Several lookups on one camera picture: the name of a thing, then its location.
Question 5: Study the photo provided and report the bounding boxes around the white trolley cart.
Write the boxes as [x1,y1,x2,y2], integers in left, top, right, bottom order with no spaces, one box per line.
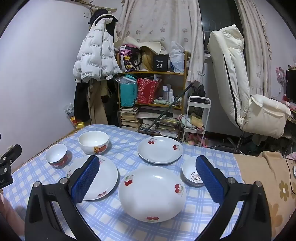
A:
[181,96,212,146]

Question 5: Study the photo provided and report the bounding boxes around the large white cartoon print bowl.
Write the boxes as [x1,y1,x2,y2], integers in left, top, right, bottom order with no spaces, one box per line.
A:
[78,131,110,155]

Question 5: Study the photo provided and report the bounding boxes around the black trousers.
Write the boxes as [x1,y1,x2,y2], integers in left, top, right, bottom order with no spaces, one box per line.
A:
[74,81,93,123]

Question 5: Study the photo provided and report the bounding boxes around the teal bag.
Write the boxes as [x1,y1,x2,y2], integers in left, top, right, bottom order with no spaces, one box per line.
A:
[119,75,138,107]

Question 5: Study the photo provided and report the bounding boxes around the blue checked cloth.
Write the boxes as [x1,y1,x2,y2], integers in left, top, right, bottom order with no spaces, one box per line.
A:
[2,124,245,241]

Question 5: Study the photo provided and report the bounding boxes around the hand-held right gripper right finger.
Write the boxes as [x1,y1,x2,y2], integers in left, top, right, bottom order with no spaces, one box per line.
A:
[195,155,272,241]

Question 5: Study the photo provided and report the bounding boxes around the wooden coat rack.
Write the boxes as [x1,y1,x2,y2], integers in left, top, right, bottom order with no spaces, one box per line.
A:
[77,0,117,18]

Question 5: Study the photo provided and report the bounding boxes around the red patterned bag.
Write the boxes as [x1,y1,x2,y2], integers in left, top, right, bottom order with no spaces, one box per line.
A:
[137,78,161,104]

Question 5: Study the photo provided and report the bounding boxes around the black bag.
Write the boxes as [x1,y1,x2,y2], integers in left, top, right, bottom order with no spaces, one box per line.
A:
[191,85,206,98]

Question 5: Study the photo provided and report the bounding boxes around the stack of old books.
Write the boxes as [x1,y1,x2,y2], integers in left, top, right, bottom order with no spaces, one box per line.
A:
[120,107,140,129]

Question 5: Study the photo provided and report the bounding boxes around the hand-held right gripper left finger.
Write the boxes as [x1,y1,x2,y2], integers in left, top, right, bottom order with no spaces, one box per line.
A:
[24,155,100,241]

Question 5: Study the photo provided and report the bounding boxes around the white patterned plastic bag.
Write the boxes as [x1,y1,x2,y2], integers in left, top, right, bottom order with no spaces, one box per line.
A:
[64,102,75,116]

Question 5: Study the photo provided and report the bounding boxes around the black monitor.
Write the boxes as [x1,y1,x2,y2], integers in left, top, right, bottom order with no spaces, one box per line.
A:
[286,69,296,102]

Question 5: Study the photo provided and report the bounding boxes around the wooden shelf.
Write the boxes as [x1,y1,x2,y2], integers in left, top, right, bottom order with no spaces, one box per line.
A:
[117,51,189,112]

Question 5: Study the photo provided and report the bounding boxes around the colourful cartoon bag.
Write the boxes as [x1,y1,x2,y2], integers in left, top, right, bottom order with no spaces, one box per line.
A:
[119,44,141,72]

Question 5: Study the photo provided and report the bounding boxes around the black pole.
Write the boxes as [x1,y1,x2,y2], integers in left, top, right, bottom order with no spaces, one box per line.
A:
[146,83,193,135]

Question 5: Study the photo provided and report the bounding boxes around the stack of magazines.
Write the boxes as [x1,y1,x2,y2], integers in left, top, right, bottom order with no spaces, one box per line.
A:
[139,112,179,139]

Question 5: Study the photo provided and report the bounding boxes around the row of white bottles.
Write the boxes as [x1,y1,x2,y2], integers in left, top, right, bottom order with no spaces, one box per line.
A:
[162,85,183,103]

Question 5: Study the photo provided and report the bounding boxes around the white puffer jacket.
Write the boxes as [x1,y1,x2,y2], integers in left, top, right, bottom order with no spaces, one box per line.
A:
[73,14,123,82]

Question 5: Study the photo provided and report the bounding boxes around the brown flower blanket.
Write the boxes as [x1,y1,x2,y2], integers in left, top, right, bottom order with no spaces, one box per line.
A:
[233,151,296,241]

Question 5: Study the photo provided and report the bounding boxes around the floral cream curtain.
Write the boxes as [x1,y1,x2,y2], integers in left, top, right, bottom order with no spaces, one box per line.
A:
[114,0,205,82]
[235,0,272,98]

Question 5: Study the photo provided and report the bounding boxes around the cream foam sheet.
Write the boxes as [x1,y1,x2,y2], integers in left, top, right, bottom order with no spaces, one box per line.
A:
[125,36,167,55]

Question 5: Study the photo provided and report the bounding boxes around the small white bowl black print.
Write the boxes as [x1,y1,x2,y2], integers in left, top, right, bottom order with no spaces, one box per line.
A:
[182,156,206,187]

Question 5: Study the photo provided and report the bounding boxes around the pink fan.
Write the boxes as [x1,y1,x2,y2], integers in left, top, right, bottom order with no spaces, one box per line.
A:
[275,67,287,93]

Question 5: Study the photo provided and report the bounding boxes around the yellow red packets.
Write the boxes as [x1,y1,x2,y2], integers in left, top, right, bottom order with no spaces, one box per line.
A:
[69,116,85,129]

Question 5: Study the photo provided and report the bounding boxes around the white cherry print plate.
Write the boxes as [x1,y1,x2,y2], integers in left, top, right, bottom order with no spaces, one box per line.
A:
[118,166,187,223]
[66,155,119,201]
[137,136,184,165]

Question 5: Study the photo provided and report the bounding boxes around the beige coat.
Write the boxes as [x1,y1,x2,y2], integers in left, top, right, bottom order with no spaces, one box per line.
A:
[88,79,110,126]

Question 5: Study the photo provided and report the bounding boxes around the black box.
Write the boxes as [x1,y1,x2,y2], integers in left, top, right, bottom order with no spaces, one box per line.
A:
[153,54,171,72]

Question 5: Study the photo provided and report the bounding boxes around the small white red band bowl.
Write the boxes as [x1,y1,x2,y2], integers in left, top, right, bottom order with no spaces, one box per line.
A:
[45,144,68,169]

